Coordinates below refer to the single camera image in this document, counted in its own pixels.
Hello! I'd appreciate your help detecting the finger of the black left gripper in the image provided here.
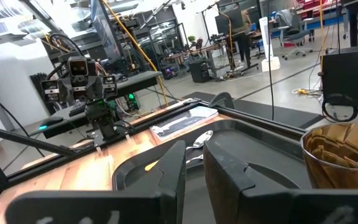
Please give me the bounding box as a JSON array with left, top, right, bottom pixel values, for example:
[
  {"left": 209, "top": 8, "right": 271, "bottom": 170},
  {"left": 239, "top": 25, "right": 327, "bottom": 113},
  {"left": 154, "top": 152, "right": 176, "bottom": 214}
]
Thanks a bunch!
[
  {"left": 57, "top": 77, "right": 75, "bottom": 102},
  {"left": 87, "top": 76, "right": 104, "bottom": 101}
]

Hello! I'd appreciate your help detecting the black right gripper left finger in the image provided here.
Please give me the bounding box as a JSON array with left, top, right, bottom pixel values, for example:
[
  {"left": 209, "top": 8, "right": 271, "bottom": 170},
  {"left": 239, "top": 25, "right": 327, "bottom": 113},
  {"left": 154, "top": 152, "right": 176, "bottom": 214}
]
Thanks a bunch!
[{"left": 4, "top": 140, "right": 186, "bottom": 224}]

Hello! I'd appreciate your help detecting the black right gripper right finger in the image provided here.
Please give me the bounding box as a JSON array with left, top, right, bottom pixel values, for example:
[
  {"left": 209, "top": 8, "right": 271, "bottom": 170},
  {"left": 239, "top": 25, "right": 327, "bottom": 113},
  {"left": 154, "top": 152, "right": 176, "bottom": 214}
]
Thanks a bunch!
[{"left": 203, "top": 142, "right": 358, "bottom": 224}]

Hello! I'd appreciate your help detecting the metal spoon with yellow handle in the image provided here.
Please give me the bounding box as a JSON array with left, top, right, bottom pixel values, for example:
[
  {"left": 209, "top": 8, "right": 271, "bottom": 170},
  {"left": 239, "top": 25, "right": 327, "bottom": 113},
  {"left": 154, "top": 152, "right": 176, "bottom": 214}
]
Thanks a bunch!
[{"left": 144, "top": 129, "right": 214, "bottom": 172}]

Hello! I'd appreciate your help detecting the amber faceted glass cup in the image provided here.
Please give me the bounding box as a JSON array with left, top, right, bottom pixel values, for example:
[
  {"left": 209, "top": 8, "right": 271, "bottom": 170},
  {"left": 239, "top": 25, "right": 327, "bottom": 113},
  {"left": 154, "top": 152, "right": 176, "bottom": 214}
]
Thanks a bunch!
[{"left": 300, "top": 122, "right": 358, "bottom": 190}]

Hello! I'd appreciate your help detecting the black serving tray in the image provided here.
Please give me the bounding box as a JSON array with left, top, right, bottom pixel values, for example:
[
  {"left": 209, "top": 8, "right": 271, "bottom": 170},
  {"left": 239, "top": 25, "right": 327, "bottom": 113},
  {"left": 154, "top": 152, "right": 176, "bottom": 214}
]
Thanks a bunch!
[{"left": 112, "top": 119, "right": 358, "bottom": 224}]

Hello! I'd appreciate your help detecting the black plastic tray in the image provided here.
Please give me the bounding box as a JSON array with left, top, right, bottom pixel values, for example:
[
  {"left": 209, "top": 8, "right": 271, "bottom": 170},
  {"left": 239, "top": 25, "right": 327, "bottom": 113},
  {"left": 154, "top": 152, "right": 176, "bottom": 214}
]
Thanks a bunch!
[{"left": 0, "top": 98, "right": 307, "bottom": 200}]

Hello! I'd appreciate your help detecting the black keyboard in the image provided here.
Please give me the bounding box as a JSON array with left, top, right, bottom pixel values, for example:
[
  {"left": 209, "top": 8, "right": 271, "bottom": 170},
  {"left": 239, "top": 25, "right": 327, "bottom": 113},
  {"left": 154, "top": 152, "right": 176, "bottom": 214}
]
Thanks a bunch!
[{"left": 68, "top": 101, "right": 88, "bottom": 118}]

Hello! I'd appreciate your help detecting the black computer mouse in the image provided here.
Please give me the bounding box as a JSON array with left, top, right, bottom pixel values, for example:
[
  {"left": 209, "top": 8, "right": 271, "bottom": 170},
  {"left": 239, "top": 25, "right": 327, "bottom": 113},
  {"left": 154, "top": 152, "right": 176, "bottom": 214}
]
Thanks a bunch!
[{"left": 38, "top": 116, "right": 64, "bottom": 131}]

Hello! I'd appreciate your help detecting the computer with green light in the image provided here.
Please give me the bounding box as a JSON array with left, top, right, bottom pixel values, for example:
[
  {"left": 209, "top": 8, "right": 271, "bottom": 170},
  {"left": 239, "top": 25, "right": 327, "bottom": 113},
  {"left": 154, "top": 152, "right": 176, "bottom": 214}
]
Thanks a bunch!
[{"left": 124, "top": 92, "right": 139, "bottom": 111}]

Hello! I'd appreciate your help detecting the black desk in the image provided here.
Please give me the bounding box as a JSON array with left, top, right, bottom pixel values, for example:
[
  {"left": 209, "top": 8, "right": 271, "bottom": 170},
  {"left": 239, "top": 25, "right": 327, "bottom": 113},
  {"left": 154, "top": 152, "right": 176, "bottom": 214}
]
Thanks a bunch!
[{"left": 29, "top": 70, "right": 163, "bottom": 139}]

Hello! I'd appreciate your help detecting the black equipment rack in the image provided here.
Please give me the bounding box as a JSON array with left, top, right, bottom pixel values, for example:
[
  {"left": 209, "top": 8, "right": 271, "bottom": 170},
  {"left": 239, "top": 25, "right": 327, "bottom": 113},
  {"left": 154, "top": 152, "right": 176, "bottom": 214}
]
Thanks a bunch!
[{"left": 129, "top": 12, "right": 189, "bottom": 75}]

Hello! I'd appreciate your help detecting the wooden desk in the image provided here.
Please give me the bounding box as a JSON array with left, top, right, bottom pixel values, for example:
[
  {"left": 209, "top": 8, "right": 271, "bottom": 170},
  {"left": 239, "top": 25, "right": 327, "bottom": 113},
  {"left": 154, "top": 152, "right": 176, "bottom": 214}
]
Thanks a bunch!
[{"left": 163, "top": 43, "right": 229, "bottom": 78}]

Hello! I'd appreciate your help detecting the black floor mat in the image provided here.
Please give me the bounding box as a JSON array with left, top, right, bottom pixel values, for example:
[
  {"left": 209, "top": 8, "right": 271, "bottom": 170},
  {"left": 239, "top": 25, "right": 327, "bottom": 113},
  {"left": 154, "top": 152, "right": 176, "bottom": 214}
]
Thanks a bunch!
[{"left": 181, "top": 91, "right": 324, "bottom": 130}]

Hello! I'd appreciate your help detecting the black computer tower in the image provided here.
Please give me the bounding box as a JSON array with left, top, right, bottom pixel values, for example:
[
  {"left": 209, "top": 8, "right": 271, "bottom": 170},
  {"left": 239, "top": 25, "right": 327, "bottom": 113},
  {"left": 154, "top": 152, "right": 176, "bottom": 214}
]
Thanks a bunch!
[{"left": 188, "top": 58, "right": 213, "bottom": 83}]

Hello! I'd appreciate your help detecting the yellow power plug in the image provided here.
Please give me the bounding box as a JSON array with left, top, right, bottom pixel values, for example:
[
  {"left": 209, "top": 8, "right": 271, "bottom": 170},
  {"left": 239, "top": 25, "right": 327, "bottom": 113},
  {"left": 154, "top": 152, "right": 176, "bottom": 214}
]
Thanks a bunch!
[{"left": 291, "top": 88, "right": 323, "bottom": 97}]

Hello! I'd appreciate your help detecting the person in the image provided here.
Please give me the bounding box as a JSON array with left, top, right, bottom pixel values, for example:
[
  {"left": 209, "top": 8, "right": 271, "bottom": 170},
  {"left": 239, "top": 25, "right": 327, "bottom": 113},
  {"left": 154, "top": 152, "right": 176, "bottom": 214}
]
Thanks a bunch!
[{"left": 234, "top": 8, "right": 254, "bottom": 68}]

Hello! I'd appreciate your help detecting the white standing pillar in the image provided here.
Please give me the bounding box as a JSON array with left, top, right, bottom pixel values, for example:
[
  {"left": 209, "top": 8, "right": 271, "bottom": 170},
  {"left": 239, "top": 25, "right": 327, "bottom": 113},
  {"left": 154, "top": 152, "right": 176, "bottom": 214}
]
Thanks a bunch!
[{"left": 259, "top": 16, "right": 282, "bottom": 72}]

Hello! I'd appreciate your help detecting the black computer monitor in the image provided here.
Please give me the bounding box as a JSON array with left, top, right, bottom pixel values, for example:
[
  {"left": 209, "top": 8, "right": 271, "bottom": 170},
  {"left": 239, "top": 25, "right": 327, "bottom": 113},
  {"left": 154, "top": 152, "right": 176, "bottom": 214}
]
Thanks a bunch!
[
  {"left": 214, "top": 6, "right": 245, "bottom": 35},
  {"left": 321, "top": 44, "right": 358, "bottom": 109}
]

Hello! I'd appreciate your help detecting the gray office chair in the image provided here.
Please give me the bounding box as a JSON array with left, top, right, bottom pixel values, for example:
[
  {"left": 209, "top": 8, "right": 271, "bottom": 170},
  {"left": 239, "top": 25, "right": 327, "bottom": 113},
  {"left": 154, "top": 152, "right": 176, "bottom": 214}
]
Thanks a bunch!
[{"left": 275, "top": 9, "right": 313, "bottom": 60}]

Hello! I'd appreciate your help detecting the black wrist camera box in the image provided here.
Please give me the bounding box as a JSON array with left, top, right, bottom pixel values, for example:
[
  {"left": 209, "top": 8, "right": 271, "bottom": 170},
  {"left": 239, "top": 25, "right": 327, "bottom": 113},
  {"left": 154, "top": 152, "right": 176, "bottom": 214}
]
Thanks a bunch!
[{"left": 67, "top": 55, "right": 90, "bottom": 78}]

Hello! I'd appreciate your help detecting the black diagonal frame strut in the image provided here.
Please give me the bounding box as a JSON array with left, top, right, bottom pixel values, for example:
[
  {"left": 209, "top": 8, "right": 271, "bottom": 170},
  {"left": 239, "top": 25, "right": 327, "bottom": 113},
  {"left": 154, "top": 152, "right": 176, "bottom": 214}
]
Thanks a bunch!
[{"left": 0, "top": 121, "right": 77, "bottom": 156}]

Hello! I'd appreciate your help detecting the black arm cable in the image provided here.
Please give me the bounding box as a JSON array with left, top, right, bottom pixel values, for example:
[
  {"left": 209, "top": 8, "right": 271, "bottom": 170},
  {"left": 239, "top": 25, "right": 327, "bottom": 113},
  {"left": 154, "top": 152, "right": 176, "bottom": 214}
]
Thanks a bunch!
[{"left": 47, "top": 32, "right": 85, "bottom": 80}]

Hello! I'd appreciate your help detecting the thick yellow cable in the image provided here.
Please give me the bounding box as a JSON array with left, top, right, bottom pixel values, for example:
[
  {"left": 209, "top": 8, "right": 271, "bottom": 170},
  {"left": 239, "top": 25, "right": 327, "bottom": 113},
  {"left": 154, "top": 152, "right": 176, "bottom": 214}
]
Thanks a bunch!
[{"left": 101, "top": 0, "right": 170, "bottom": 106}]

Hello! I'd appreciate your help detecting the black rounded mount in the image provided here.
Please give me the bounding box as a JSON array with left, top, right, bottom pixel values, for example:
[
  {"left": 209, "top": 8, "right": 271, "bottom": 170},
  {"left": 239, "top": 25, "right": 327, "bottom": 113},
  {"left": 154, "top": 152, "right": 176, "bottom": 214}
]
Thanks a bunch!
[{"left": 208, "top": 91, "right": 236, "bottom": 110}]

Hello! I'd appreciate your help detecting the black coiled cable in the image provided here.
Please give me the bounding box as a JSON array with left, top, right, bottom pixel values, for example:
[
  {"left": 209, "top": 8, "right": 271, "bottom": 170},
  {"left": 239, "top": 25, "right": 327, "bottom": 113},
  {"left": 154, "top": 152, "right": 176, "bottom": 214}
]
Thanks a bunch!
[{"left": 321, "top": 93, "right": 358, "bottom": 123}]

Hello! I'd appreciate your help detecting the black hanging cable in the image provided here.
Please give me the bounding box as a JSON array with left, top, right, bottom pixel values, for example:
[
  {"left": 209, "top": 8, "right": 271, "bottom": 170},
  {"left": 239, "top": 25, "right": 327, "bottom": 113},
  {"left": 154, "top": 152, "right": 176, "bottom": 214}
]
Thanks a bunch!
[{"left": 266, "top": 0, "right": 275, "bottom": 121}]

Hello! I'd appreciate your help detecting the thin yellow hanging cable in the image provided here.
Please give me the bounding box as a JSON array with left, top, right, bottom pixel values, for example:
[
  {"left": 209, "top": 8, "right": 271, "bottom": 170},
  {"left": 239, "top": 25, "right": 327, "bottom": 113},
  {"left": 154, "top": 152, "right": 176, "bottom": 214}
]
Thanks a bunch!
[{"left": 318, "top": 0, "right": 325, "bottom": 73}]

